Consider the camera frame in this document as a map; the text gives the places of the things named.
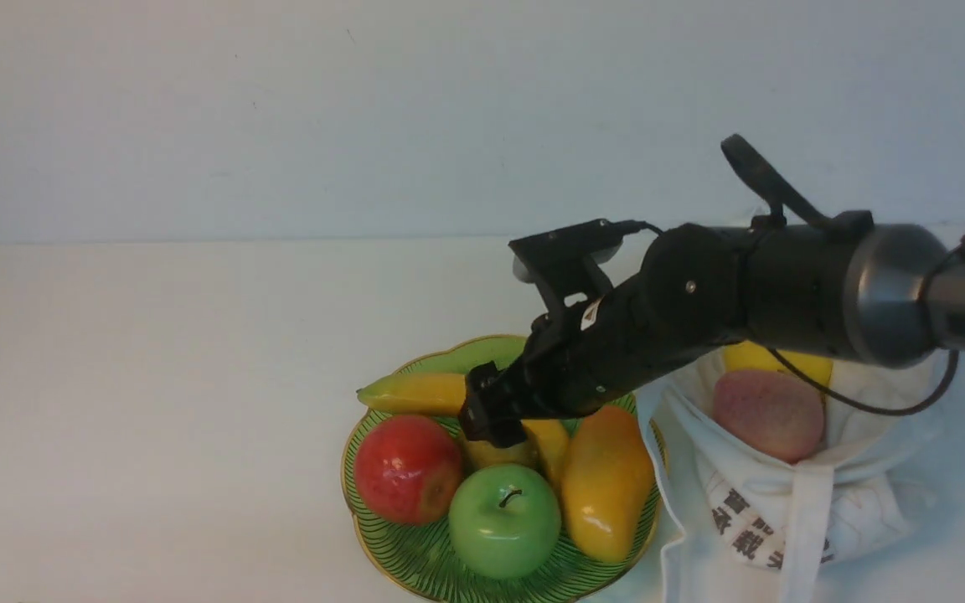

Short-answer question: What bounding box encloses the pink peach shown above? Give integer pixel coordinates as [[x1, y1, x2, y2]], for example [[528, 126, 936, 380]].
[[712, 369, 826, 463]]

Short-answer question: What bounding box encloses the yellow lemon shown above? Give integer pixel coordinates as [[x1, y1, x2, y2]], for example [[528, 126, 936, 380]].
[[721, 341, 833, 386]]

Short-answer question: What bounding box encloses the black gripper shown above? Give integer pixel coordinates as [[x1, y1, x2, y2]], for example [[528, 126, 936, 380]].
[[458, 289, 721, 449]]

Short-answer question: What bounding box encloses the green glass plate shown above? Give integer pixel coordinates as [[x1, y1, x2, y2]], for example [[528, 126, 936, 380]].
[[341, 333, 666, 602]]

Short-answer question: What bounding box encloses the yellow banana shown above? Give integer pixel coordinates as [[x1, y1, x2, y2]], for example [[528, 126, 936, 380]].
[[357, 373, 570, 490]]

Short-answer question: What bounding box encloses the red apple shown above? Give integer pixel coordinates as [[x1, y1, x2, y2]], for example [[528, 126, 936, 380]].
[[353, 415, 464, 526]]

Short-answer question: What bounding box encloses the orange yellow mango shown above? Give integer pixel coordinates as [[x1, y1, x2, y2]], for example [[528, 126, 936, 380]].
[[560, 405, 655, 564]]

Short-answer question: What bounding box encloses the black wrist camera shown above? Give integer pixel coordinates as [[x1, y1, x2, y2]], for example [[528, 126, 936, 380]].
[[508, 219, 648, 317]]

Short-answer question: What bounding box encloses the black cable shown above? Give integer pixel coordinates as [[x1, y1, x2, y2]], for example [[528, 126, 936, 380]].
[[608, 134, 965, 418]]

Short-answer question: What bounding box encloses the green apple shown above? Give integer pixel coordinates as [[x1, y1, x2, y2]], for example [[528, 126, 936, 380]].
[[448, 463, 562, 580]]

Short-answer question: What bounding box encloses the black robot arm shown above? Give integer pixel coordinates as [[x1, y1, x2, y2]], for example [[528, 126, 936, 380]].
[[458, 220, 965, 449]]

